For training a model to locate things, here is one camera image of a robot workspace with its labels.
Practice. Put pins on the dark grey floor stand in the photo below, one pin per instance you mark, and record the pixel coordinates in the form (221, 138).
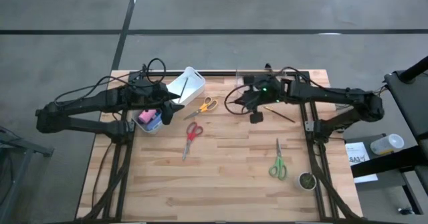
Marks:
(23, 147)

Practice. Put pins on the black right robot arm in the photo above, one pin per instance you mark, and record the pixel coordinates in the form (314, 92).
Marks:
(334, 92)

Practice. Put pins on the white printed paper sheet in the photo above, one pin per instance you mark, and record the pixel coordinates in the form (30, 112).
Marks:
(358, 149)

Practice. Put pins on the black pencil tool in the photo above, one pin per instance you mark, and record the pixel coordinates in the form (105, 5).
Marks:
(184, 90)

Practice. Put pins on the black equipment stand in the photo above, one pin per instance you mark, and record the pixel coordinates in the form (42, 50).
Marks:
(413, 103)

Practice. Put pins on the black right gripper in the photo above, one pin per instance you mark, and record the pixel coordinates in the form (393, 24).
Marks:
(264, 95)

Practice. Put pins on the grey plastic bin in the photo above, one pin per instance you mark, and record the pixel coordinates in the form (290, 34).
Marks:
(142, 127)

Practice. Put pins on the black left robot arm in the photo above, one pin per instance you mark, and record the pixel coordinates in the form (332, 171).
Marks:
(83, 101)

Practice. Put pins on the black caster wheel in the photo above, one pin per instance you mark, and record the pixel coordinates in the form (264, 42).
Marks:
(405, 211)

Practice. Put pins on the small frame clamp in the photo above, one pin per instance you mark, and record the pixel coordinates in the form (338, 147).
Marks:
(267, 66)
(144, 67)

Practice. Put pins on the translucent plastic jar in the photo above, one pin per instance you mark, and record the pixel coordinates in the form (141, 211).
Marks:
(384, 145)

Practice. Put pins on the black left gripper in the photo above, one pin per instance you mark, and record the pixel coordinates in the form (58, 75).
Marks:
(147, 93)

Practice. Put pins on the small plant in white pot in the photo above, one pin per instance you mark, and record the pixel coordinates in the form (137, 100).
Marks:
(307, 181)

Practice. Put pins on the pink paint bottle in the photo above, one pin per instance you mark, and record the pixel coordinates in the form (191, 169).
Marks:
(147, 116)

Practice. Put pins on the black metal table frame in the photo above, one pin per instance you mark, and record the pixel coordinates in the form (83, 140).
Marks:
(220, 73)

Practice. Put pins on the clear plastic bin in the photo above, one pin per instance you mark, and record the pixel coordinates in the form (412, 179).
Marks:
(239, 82)

